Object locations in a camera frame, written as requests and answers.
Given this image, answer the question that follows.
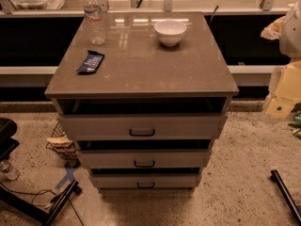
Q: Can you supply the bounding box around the clear plastic water bottle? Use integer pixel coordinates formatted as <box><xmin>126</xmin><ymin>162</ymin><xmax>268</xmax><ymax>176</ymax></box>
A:
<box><xmin>84</xmin><ymin>0</ymin><xmax>105</xmax><ymax>45</ymax></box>

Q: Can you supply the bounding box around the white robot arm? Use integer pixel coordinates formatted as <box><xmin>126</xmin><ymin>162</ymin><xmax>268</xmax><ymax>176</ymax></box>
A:
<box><xmin>261</xmin><ymin>0</ymin><xmax>301</xmax><ymax>121</ymax></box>

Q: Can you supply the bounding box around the wire basket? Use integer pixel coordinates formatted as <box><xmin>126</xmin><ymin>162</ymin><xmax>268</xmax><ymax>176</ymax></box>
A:
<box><xmin>46</xmin><ymin>122</ymin><xmax>77</xmax><ymax>160</ymax></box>

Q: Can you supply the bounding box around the blue snack bar wrapper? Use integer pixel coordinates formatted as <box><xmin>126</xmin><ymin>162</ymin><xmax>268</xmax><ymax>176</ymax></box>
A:
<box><xmin>76</xmin><ymin>50</ymin><xmax>104</xmax><ymax>74</ymax></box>

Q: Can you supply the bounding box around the black stand base left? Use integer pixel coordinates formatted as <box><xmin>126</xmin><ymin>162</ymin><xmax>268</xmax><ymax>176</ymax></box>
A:
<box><xmin>0</xmin><ymin>118</ymin><xmax>84</xmax><ymax>226</ymax></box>

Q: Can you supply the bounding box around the small bottle on floor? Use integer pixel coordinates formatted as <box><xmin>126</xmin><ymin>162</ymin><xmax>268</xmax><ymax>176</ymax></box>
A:
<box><xmin>0</xmin><ymin>160</ymin><xmax>20</xmax><ymax>181</ymax></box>

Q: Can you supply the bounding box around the green snack bag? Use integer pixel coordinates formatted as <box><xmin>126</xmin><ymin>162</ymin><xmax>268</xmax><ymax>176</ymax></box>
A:
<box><xmin>289</xmin><ymin>111</ymin><xmax>301</xmax><ymax>139</ymax></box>

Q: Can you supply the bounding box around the tan sponge in basket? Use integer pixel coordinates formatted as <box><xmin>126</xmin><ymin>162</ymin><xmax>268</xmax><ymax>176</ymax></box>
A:
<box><xmin>46</xmin><ymin>137</ymin><xmax>72</xmax><ymax>148</ymax></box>

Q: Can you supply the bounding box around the white ceramic bowl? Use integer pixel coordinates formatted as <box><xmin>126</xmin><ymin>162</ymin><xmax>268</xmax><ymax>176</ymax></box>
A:
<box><xmin>154</xmin><ymin>20</ymin><xmax>186</xmax><ymax>46</ymax></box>

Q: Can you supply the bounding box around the grey drawer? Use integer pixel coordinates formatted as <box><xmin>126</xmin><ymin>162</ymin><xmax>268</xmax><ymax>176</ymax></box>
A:
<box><xmin>77</xmin><ymin>150</ymin><xmax>211</xmax><ymax>169</ymax></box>
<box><xmin>59</xmin><ymin>115</ymin><xmax>227</xmax><ymax>141</ymax></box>
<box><xmin>90</xmin><ymin>174</ymin><xmax>201</xmax><ymax>189</ymax></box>

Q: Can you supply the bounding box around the black cable on floor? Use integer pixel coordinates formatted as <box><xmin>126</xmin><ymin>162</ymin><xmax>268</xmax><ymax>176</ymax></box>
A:
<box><xmin>0</xmin><ymin>182</ymin><xmax>85</xmax><ymax>226</ymax></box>

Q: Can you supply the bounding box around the black bar right floor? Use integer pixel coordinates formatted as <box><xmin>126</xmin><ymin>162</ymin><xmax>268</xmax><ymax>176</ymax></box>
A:
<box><xmin>270</xmin><ymin>169</ymin><xmax>301</xmax><ymax>226</ymax></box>

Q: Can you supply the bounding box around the grey drawer cabinet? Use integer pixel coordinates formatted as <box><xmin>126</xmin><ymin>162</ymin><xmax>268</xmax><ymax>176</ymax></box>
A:
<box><xmin>44</xmin><ymin>11</ymin><xmax>240</xmax><ymax>194</ymax></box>

